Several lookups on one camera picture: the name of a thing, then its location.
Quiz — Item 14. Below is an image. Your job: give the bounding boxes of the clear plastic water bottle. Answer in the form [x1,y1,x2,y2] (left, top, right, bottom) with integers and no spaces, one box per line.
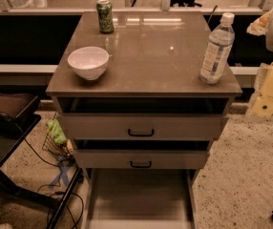
[199,12,235,85]

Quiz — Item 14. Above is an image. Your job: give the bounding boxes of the green soda can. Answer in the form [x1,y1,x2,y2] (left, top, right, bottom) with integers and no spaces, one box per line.
[96,0,114,33]

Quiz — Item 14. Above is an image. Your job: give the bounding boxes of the grey drawer cabinet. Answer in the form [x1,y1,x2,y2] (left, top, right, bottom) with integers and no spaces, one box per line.
[45,10,243,229]

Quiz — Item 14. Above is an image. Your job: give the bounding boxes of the white bowl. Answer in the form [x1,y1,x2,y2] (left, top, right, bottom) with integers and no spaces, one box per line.
[68,47,109,81]

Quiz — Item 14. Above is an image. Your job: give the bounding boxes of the open bottom drawer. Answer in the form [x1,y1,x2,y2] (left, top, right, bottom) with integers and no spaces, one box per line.
[82,169,198,229]

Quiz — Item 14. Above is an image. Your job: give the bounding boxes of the green bag in basket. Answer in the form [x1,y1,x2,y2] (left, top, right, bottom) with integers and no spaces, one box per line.
[46,119,67,144]

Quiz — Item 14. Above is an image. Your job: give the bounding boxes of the black side cart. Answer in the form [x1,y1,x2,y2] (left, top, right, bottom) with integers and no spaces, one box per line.
[0,93,82,229]

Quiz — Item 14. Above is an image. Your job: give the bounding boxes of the upper drawer black handle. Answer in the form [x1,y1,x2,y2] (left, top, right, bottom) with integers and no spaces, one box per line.
[127,129,155,137]

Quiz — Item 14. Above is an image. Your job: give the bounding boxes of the drawer black handle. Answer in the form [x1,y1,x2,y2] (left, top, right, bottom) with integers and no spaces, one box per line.
[127,129,155,137]
[130,160,152,169]

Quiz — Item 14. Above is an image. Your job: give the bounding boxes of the middle drawer black handle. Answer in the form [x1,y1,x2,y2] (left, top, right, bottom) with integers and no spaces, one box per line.
[130,160,152,169]

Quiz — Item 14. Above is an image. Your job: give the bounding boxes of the wire basket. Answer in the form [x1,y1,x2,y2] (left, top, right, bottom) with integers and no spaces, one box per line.
[42,114,73,160]

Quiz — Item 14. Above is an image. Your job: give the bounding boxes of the black cable on floor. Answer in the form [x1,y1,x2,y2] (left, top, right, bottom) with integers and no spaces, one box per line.
[14,123,85,229]

